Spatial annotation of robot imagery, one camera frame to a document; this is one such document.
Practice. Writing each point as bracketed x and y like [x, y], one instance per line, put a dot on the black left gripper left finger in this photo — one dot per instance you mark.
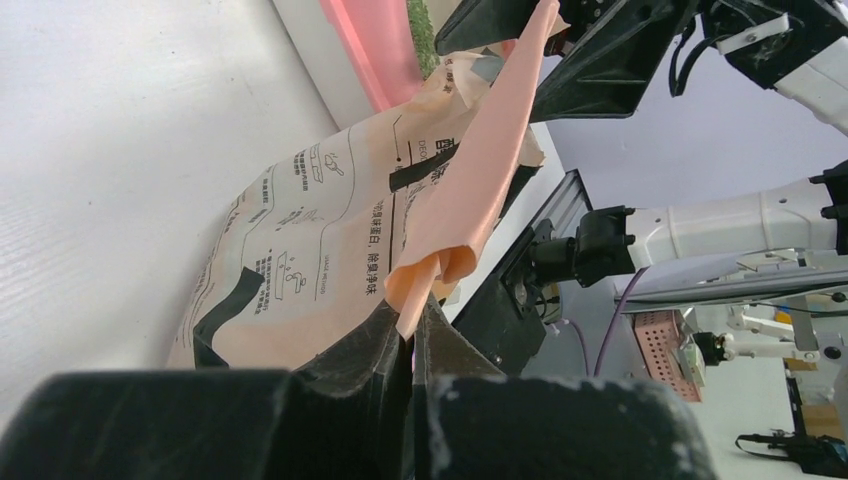
[340, 416]

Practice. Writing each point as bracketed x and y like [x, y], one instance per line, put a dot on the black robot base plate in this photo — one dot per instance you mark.
[503, 319]

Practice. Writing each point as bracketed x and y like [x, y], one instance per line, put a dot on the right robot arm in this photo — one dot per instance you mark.
[796, 48]

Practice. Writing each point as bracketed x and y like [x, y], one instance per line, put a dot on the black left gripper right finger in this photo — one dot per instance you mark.
[472, 421]

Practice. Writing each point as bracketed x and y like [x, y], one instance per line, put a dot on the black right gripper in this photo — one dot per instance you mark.
[616, 50]

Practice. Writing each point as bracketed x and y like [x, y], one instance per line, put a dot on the pink litter box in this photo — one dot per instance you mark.
[376, 36]

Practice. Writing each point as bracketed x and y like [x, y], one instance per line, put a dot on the green cat litter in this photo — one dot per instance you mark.
[423, 36]

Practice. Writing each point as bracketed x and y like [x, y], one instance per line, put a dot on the beige cat litter bag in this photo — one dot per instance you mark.
[395, 205]

